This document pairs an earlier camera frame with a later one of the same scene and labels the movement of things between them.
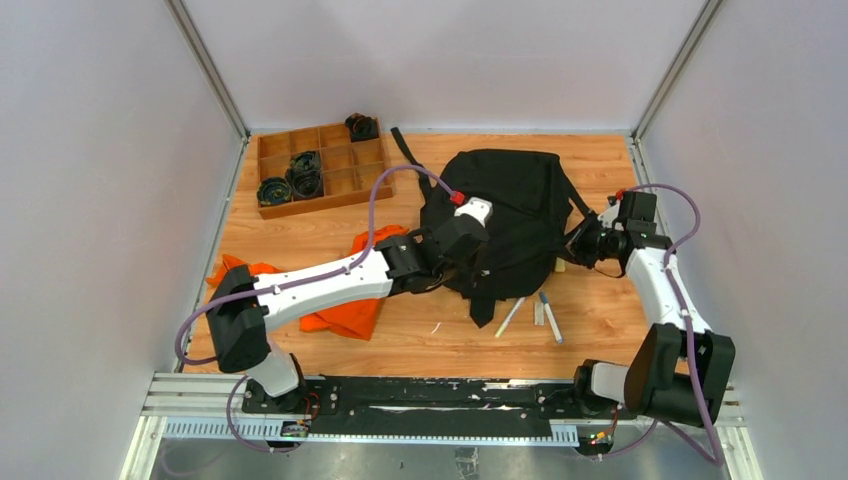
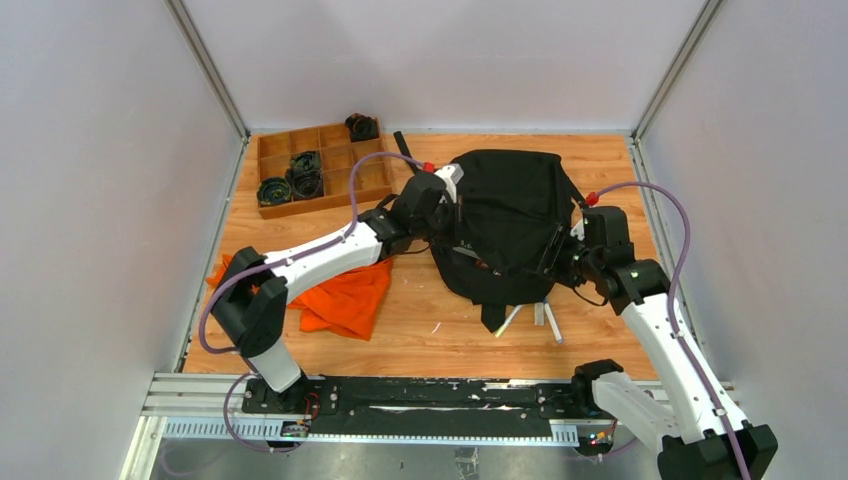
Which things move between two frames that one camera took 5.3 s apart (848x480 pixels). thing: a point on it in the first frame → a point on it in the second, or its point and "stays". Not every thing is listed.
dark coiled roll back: x=362 y=127 stays
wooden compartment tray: x=353 y=171 stays
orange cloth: x=354 y=315 stays
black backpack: x=535 y=210 stays
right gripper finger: x=574 y=245 → x=552 y=251
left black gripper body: x=448 y=266 → x=441 y=216
